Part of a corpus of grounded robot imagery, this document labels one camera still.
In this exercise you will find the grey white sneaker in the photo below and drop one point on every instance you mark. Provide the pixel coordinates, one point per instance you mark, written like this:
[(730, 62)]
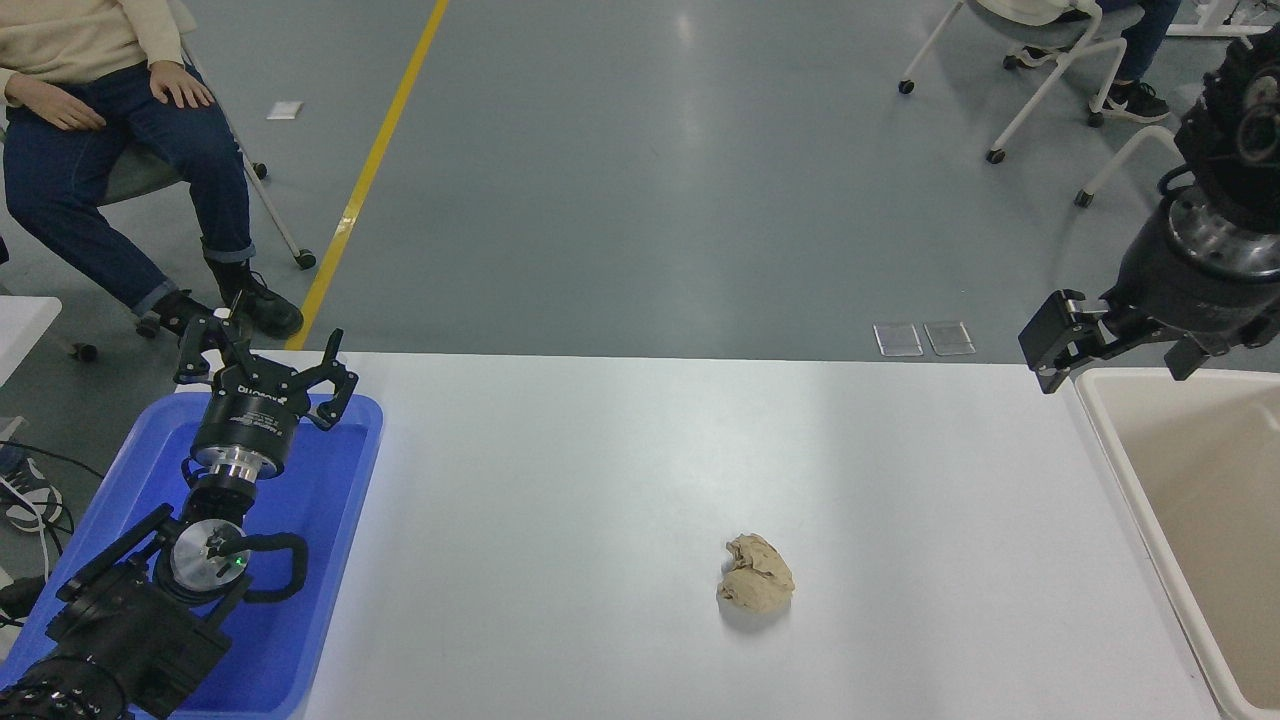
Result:
[(30, 495)]

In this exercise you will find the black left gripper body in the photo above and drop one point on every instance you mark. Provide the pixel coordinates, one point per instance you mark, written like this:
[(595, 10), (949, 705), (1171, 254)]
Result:
[(245, 420)]

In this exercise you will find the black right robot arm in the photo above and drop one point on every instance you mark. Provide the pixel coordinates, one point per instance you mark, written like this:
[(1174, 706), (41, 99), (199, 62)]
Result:
[(1235, 110)]

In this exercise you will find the person's right hand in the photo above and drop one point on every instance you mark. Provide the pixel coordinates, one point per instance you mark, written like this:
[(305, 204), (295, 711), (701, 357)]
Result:
[(55, 105)]

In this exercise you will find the white paper scrap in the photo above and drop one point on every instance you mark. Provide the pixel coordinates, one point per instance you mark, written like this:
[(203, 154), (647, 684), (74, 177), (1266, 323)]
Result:
[(285, 110)]

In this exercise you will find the white frame grey seat chair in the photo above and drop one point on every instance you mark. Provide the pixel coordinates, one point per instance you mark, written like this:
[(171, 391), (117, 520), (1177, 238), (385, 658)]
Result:
[(1120, 160)]

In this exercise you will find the clear square floor plate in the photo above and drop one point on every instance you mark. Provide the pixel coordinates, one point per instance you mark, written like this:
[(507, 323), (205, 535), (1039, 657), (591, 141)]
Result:
[(898, 339), (949, 338)]

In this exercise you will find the blue plastic tray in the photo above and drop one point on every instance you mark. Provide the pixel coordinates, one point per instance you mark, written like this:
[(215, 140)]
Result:
[(330, 500)]

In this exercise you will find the seated person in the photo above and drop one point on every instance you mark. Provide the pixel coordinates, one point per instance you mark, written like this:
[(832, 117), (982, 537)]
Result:
[(1140, 40)]

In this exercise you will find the large pale bin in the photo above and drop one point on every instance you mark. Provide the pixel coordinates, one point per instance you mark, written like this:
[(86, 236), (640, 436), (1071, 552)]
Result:
[(1200, 480)]

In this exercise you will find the white side table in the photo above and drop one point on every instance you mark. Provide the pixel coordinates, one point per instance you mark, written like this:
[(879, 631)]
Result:
[(20, 325)]

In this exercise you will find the white furniture base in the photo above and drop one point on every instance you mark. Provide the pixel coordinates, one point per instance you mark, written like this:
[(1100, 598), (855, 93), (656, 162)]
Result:
[(1205, 28)]

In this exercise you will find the white frame wheeled chair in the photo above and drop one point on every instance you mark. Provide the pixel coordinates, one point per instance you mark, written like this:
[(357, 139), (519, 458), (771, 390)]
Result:
[(1040, 90)]

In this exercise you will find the person's left hand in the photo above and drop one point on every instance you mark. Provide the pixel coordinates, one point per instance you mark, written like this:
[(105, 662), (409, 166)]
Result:
[(182, 88)]

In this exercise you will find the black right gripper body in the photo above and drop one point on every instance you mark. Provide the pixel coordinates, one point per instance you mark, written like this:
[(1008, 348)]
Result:
[(1180, 290)]

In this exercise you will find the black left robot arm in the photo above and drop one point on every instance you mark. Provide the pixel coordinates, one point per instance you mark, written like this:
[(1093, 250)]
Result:
[(130, 630)]

